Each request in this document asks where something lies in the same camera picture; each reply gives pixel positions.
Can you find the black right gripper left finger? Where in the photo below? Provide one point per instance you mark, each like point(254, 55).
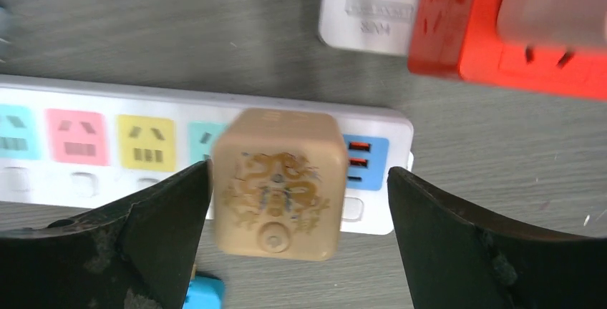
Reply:
point(136, 252)

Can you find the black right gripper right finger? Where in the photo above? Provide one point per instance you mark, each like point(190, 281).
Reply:
point(457, 254)

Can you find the small white USB power strip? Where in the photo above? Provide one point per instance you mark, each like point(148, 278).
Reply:
point(374, 26)

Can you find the beige cube socket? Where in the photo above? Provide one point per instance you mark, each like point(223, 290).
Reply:
point(279, 180)

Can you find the long white colourful power strip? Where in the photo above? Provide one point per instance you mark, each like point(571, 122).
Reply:
point(82, 144)

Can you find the red cube socket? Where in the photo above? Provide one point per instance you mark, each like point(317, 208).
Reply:
point(458, 39)

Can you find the pink USB charger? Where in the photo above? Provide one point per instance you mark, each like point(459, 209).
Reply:
point(580, 24)

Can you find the blue square case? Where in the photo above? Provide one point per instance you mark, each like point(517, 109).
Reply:
point(204, 293)

